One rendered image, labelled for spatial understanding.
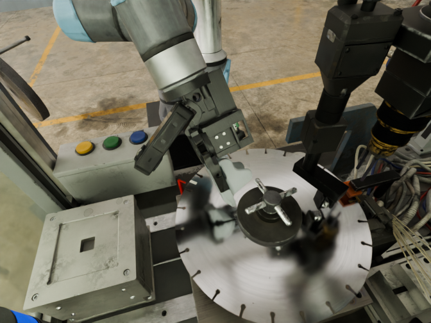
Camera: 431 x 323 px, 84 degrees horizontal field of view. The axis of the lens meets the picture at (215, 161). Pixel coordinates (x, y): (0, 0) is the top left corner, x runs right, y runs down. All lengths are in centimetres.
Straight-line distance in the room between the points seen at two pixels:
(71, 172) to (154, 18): 47
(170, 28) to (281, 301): 38
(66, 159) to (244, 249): 50
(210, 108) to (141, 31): 13
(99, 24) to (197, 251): 39
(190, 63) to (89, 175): 46
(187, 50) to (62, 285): 43
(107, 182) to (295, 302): 53
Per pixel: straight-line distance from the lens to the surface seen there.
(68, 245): 56
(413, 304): 57
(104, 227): 55
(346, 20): 28
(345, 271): 44
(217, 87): 35
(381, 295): 60
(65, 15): 49
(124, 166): 67
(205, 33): 79
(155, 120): 99
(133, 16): 33
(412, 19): 33
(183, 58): 32
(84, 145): 72
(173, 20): 33
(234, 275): 40
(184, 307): 59
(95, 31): 48
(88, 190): 74
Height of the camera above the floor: 133
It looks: 48 degrees down
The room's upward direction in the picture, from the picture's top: 4 degrees counter-clockwise
